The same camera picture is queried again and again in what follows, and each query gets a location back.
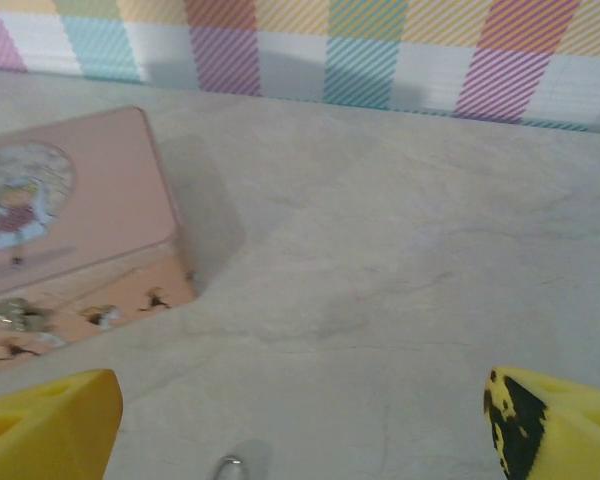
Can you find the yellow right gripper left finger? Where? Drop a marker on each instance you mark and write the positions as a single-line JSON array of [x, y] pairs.
[[45, 430]]

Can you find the brass padlock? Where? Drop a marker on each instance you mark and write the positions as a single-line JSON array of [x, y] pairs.
[[15, 310]]

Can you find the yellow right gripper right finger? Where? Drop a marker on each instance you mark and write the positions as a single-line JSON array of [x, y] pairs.
[[565, 435]]

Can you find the pink tin box with cartoon couple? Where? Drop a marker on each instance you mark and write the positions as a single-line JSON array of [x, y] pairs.
[[105, 175]]

